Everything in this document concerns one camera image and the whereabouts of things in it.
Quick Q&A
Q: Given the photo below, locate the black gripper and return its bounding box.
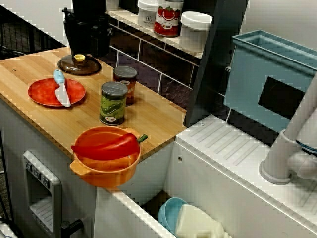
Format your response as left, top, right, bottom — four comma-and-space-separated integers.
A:
63, 8, 111, 58

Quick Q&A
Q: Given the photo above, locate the brown beans can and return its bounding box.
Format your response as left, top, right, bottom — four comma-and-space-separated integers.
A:
113, 65, 138, 107

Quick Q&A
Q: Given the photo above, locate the green peas can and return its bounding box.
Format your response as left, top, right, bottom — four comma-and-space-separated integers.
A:
99, 81, 129, 126

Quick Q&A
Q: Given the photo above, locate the red toy pepper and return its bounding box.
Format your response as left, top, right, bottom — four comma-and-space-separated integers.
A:
70, 133, 149, 161

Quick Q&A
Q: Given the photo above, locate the white plastic detergent bottle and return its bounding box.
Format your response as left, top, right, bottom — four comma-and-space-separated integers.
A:
174, 204, 233, 238

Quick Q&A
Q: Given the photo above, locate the brown glass pot lid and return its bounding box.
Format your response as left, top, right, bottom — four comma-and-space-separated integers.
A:
57, 54, 103, 76

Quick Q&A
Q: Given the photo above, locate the white jar with print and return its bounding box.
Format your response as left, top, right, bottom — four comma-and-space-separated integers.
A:
137, 0, 159, 29

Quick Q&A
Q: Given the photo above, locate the red plate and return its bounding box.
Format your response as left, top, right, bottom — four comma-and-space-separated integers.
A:
27, 77, 87, 108

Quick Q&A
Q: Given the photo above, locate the tomato print can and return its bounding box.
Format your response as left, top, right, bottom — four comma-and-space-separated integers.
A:
153, 0, 185, 38

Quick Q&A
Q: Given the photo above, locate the plain white lidded jar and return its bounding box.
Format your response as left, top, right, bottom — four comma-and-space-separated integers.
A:
179, 11, 214, 53

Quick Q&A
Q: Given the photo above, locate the dark grey side panel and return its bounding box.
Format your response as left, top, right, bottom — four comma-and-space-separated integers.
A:
182, 0, 250, 129

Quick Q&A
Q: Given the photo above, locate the orange plastic pot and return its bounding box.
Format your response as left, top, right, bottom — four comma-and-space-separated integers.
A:
69, 125, 142, 188

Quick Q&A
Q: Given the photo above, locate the grey ice dispenser panel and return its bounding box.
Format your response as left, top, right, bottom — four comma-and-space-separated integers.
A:
21, 150, 62, 238

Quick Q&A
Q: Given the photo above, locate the teal plastic bin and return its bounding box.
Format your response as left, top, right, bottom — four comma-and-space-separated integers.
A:
223, 29, 317, 134

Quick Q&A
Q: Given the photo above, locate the white toy sink unit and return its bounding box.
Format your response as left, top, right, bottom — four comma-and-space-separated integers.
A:
93, 113, 317, 238

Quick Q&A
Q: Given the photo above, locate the light blue bowl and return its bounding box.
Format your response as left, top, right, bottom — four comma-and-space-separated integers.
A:
158, 197, 189, 236

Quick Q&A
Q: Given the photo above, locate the grey toy faucet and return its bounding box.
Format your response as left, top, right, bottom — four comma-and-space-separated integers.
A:
258, 71, 317, 186

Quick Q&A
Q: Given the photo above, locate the blue handled toy knife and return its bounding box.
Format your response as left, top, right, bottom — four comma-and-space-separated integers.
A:
53, 69, 72, 108

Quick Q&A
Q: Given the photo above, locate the black wire rack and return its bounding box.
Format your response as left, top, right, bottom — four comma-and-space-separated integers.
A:
0, 4, 67, 60

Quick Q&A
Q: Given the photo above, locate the black cabinet door handle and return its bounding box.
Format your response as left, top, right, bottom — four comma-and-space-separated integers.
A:
60, 218, 85, 238

